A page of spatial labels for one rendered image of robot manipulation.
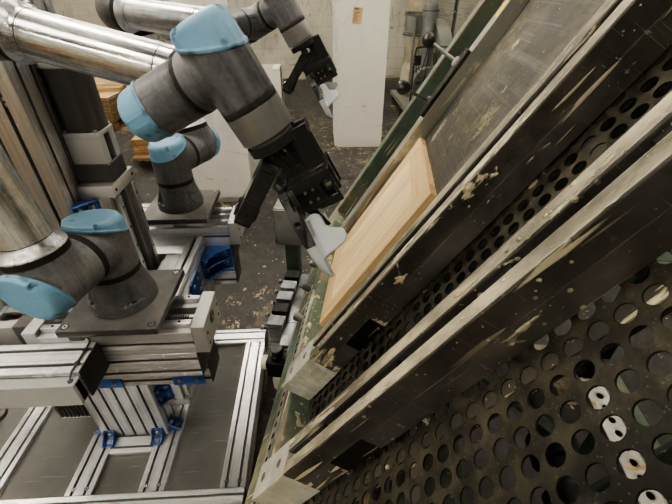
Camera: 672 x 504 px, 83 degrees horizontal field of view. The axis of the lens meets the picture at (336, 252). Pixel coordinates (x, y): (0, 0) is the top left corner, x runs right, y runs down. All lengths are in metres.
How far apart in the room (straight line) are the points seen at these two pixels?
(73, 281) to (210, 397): 1.10
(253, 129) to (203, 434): 1.43
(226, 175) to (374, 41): 2.28
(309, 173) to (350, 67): 4.30
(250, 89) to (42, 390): 0.83
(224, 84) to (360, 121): 4.49
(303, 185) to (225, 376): 1.47
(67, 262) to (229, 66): 0.52
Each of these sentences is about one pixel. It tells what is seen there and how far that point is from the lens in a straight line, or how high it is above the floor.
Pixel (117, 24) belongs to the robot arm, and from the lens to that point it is 1.32.
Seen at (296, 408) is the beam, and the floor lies 0.89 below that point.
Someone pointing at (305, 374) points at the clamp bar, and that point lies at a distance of 0.87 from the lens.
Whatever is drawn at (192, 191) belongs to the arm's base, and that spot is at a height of 1.10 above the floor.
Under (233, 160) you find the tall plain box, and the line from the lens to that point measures 3.56.
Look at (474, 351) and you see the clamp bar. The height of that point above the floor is 1.35.
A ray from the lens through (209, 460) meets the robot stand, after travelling 1.70.
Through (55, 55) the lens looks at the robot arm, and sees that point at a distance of 0.78.
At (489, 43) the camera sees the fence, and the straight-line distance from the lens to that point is 1.18.
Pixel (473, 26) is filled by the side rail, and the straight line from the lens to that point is 1.41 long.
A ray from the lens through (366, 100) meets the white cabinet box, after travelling 4.90.
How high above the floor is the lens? 1.66
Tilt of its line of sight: 35 degrees down
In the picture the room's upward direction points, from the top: straight up
